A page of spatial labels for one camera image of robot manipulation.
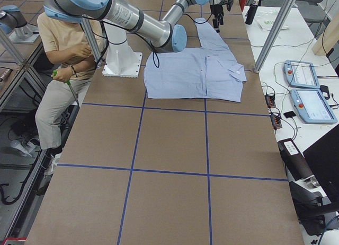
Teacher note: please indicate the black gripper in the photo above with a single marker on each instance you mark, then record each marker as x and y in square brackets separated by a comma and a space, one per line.
[215, 9]

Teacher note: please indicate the blue striped button shirt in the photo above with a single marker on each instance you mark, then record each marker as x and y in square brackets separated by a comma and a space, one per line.
[210, 71]

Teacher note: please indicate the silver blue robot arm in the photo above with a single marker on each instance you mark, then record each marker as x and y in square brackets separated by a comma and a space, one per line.
[179, 8]
[165, 35]

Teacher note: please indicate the person's left hand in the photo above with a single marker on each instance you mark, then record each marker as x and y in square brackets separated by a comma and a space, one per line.
[81, 50]

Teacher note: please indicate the person's right hand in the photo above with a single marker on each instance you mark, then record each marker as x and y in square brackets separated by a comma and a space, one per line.
[63, 74]

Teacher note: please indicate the black steel-capped water bottle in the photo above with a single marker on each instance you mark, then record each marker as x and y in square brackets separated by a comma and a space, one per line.
[251, 12]

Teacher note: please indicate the clear bag with green print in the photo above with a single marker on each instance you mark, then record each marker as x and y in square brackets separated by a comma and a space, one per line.
[265, 20]

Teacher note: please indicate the black orange usb hub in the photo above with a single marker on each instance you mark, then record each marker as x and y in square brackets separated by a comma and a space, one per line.
[275, 120]
[270, 100]

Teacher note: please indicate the black power adapter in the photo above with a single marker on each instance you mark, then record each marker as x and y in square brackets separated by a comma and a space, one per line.
[325, 91]

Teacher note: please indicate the grey teach pendant with red button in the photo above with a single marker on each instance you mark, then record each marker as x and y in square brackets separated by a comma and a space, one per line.
[312, 107]

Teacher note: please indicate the seated person in beige shirt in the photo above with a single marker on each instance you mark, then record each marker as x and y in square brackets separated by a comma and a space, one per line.
[65, 45]

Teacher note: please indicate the black box with white label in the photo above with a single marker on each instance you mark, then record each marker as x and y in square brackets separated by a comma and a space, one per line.
[293, 159]

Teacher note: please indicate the brown paper table cover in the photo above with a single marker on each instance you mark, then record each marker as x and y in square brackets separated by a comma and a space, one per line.
[185, 171]

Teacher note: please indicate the black monitor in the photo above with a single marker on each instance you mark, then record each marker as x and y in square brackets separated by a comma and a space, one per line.
[322, 158]

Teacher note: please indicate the black machine with steel cup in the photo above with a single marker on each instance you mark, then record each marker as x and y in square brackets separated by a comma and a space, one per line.
[315, 211]

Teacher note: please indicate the aluminium profile post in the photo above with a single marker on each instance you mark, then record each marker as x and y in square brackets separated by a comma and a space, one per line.
[277, 25]

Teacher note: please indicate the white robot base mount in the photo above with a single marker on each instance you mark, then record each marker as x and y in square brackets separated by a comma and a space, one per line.
[121, 60]

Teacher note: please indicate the green handled metal stick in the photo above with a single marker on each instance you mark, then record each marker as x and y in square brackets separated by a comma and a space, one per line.
[70, 87]

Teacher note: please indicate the aluminium frame rack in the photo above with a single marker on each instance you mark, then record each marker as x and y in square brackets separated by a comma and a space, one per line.
[24, 56]

